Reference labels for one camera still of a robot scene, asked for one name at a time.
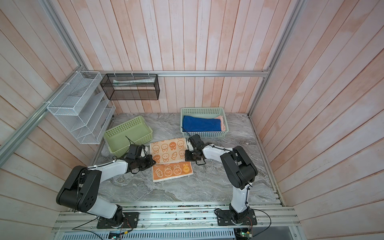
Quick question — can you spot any orange patterned towel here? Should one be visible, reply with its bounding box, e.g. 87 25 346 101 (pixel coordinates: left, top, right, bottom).
150 138 194 183

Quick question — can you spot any blue towel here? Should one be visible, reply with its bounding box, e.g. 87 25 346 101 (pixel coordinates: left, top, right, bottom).
182 116 222 132

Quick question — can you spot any pink towel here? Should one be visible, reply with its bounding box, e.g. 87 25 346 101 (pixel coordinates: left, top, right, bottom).
216 116 226 132

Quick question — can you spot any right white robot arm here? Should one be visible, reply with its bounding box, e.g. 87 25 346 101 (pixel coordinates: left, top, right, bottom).
185 142 258 214

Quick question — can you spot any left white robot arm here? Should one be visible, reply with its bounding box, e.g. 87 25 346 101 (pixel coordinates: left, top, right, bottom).
56 155 156 219

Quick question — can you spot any light green towel basket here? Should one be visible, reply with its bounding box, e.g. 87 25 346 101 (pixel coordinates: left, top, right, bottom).
104 116 153 158

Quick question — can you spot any mint green empty basket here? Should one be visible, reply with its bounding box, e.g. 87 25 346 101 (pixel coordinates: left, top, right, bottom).
180 108 229 138

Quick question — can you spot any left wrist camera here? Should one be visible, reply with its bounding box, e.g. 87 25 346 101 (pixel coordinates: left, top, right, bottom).
125 144 149 160

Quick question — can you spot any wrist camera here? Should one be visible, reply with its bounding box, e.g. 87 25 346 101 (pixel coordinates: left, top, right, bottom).
125 144 149 160
187 134 205 152

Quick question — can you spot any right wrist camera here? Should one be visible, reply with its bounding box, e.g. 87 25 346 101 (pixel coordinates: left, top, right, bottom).
187 134 205 152

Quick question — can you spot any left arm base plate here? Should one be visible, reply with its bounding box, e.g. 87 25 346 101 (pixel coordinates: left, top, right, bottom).
97 212 140 229

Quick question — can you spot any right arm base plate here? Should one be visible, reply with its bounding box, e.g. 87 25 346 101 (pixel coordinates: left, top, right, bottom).
214 209 258 227

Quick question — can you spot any white wire mesh shelf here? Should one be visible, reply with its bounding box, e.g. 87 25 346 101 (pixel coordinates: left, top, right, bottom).
48 71 116 145

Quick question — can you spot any black wire mesh basket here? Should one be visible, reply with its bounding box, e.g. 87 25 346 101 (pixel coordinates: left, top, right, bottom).
101 73 160 101

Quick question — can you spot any aluminium front rail frame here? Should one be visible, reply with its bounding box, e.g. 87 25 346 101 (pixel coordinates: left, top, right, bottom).
51 200 305 240

